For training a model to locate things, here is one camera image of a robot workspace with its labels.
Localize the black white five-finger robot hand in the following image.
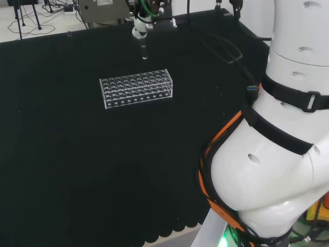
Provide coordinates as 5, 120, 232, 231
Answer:
125, 0, 178, 40

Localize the clear glass test tube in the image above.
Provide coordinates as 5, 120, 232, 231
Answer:
132, 34, 149, 61

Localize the clear plastic test tube rack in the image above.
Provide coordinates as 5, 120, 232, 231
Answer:
99, 68, 174, 110

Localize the grey metal box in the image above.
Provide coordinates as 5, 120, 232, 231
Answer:
78, 0, 131, 23

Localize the black tripod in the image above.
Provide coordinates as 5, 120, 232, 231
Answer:
14, 0, 42, 31

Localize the black bench cloth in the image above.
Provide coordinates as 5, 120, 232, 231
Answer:
0, 7, 273, 247

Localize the yellow stop button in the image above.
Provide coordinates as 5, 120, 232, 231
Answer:
305, 191, 329, 222

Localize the black cable with blue plug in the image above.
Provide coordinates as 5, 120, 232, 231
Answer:
186, 0, 260, 102

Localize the thin floor cable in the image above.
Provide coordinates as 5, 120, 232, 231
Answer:
7, 0, 89, 40

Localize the orange cable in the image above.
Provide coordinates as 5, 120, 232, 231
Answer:
198, 110, 248, 234

